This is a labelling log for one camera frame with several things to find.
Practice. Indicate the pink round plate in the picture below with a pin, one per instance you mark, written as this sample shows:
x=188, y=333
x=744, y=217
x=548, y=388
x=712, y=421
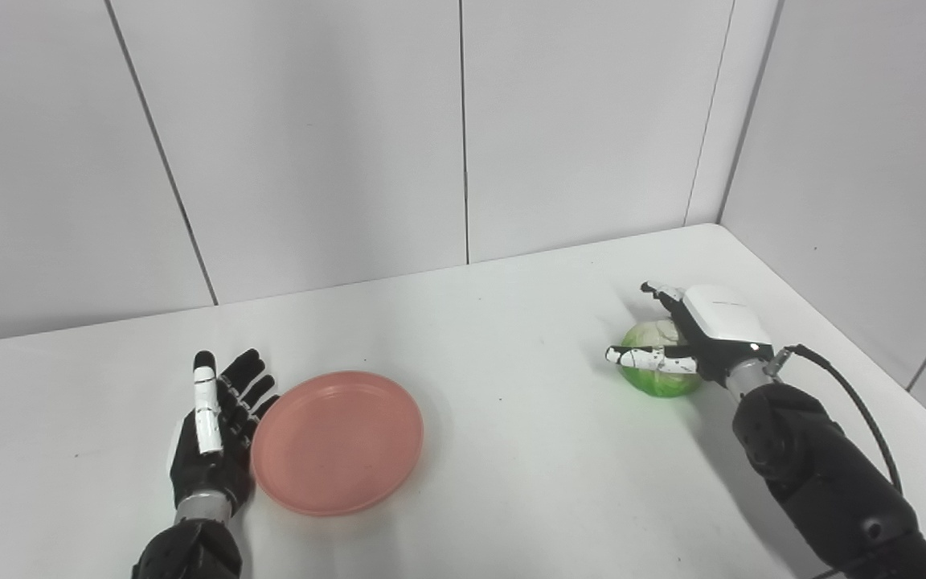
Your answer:
x=337, y=442

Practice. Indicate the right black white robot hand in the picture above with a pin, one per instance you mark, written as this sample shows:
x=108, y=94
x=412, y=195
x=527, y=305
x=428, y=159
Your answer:
x=720, y=326

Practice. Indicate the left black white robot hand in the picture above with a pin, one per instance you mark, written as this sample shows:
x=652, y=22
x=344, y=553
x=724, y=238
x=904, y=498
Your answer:
x=210, y=434

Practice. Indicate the green white cabbage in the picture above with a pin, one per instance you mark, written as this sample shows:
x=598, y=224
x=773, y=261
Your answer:
x=660, y=382

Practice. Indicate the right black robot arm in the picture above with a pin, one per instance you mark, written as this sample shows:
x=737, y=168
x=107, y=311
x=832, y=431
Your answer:
x=825, y=474

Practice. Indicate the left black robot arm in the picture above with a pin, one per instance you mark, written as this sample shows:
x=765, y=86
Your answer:
x=190, y=547

